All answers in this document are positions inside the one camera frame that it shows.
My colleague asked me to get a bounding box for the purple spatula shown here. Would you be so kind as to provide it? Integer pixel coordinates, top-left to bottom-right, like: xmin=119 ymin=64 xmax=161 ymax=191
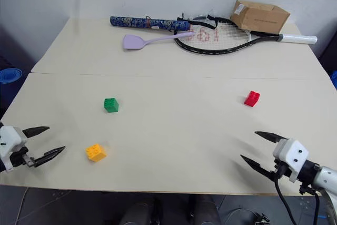
xmin=122 ymin=31 xmax=196 ymax=51

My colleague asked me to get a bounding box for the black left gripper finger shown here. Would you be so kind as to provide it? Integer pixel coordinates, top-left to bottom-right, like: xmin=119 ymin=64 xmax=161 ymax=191
xmin=33 ymin=145 xmax=66 ymax=168
xmin=22 ymin=126 xmax=51 ymax=139

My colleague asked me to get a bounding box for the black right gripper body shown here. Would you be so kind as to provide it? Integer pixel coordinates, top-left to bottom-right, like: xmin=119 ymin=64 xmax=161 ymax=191
xmin=270 ymin=159 xmax=292 ymax=183

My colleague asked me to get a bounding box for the small black device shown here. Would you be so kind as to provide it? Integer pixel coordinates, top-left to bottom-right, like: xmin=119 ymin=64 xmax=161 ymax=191
xmin=253 ymin=212 xmax=270 ymax=225

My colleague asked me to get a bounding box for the yellow toy brick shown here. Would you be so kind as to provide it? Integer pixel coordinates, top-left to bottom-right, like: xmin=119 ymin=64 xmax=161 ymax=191
xmin=85 ymin=143 xmax=107 ymax=162

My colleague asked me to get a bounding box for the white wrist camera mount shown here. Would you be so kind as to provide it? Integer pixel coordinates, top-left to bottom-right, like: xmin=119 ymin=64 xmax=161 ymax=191
xmin=272 ymin=138 xmax=310 ymax=183
xmin=0 ymin=125 xmax=28 ymax=174

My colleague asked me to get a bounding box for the brown cardboard box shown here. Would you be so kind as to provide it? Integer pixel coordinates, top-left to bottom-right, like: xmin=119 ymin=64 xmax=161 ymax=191
xmin=230 ymin=0 xmax=291 ymax=34

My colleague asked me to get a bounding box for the green toy brick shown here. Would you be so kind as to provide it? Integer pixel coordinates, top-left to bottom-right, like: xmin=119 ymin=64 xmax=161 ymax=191
xmin=103 ymin=96 xmax=120 ymax=113

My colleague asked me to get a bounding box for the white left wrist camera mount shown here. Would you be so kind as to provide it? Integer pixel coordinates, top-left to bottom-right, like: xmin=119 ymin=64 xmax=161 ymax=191
xmin=0 ymin=125 xmax=28 ymax=174

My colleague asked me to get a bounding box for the black strap with plastic bag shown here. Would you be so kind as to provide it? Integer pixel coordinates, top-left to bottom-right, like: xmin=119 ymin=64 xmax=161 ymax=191
xmin=176 ymin=12 xmax=220 ymax=30

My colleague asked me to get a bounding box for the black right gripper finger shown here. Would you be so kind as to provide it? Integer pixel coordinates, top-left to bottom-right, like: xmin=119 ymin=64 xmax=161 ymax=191
xmin=254 ymin=130 xmax=288 ymax=144
xmin=240 ymin=154 xmax=275 ymax=181

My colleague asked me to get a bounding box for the red toy brick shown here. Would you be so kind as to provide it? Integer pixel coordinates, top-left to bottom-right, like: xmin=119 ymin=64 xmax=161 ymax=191
xmin=243 ymin=90 xmax=262 ymax=108

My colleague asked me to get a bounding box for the blue collapsible bowl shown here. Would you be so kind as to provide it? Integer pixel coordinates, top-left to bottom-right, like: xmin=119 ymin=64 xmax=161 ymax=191
xmin=0 ymin=67 xmax=23 ymax=85

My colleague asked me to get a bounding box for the blue patterned tube case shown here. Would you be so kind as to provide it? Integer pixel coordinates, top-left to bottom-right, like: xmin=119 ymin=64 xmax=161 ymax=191
xmin=109 ymin=15 xmax=191 ymax=32

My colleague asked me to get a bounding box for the black tennis racket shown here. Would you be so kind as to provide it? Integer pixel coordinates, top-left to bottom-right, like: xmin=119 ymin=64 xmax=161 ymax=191
xmin=174 ymin=18 xmax=319 ymax=56

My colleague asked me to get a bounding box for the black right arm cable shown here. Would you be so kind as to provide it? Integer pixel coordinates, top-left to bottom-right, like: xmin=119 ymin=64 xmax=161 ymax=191
xmin=274 ymin=165 xmax=298 ymax=225

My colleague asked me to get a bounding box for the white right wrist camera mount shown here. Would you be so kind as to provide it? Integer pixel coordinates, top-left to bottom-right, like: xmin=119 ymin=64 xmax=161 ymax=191
xmin=272 ymin=138 xmax=310 ymax=183

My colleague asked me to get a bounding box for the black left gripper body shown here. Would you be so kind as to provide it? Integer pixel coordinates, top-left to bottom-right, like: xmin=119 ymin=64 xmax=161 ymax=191
xmin=9 ymin=146 xmax=35 ymax=169

